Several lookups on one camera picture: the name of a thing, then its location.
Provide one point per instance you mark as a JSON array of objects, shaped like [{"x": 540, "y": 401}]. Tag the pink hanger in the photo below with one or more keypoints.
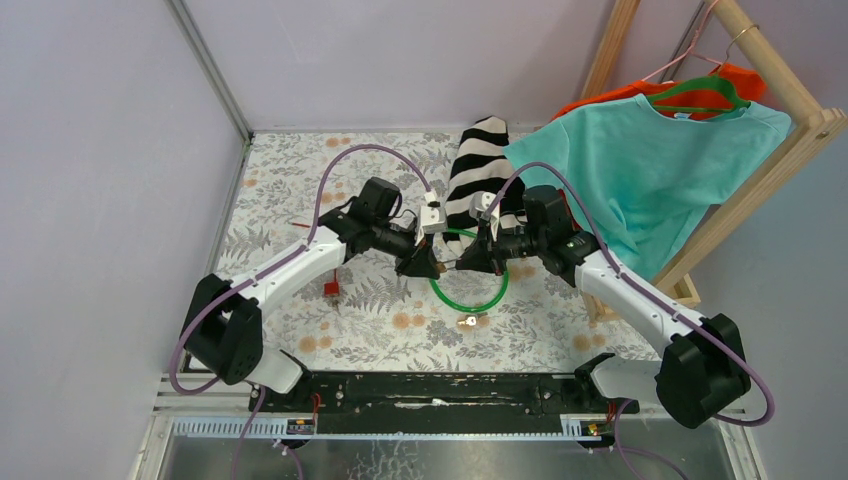
[{"x": 686, "y": 45}]

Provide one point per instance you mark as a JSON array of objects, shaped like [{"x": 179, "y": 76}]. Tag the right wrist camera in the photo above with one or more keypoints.
[{"x": 483, "y": 206}]

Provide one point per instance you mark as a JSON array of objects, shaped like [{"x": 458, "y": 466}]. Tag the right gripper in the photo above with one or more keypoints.
[{"x": 478, "y": 256}]

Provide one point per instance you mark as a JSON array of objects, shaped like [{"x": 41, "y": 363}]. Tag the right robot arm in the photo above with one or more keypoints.
[{"x": 700, "y": 369}]

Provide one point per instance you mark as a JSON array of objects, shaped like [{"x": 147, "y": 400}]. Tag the orange t-shirt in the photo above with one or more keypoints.
[{"x": 748, "y": 83}]

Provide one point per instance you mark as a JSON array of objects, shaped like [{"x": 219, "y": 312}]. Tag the wooden clothes rack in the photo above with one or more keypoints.
[{"x": 810, "y": 131}]

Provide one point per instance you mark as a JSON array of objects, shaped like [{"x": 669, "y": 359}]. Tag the teal t-shirt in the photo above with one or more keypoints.
[{"x": 643, "y": 179}]

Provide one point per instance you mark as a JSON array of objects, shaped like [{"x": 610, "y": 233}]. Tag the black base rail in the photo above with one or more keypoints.
[{"x": 421, "y": 404}]

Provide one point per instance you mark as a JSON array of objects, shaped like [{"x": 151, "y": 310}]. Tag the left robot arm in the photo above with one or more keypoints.
[{"x": 223, "y": 327}]

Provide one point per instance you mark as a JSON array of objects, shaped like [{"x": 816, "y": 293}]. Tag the black white striped cloth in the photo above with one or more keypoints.
[{"x": 480, "y": 166}]

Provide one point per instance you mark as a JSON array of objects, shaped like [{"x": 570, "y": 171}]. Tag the green cable lock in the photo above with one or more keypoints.
[{"x": 476, "y": 309}]

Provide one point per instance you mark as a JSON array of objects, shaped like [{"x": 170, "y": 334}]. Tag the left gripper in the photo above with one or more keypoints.
[{"x": 419, "y": 262}]

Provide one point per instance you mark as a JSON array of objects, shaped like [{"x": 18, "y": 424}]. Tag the red cable lock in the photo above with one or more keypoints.
[{"x": 325, "y": 287}]

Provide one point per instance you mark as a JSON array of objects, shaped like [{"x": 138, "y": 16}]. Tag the green hanger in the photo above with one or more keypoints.
[{"x": 709, "y": 94}]

